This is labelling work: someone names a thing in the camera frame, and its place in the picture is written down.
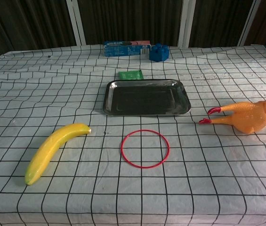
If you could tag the orange rubber chicken toy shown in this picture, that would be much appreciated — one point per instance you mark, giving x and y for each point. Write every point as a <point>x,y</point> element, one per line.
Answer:
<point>248,117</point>

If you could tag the blue toy building block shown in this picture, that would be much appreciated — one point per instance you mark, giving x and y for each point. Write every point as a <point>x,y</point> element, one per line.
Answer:
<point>159,54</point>

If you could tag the yellow banana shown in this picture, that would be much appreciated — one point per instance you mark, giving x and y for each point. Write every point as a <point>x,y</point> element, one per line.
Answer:
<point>50,148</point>

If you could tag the white black grid tablecloth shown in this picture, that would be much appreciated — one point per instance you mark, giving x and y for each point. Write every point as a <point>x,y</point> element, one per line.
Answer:
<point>205,179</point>

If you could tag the black metal tray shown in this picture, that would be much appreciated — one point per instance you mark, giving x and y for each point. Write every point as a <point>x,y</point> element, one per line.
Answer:
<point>144,99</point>

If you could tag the small green packet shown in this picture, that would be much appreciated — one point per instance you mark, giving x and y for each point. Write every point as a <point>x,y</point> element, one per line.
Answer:
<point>130,75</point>

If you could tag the blue cookie box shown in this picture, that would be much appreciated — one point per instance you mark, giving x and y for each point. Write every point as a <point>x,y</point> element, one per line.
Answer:
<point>123,50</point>

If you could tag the white frame post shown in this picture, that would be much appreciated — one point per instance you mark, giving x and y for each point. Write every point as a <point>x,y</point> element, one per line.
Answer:
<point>249,23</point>
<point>76,21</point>
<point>186,23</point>

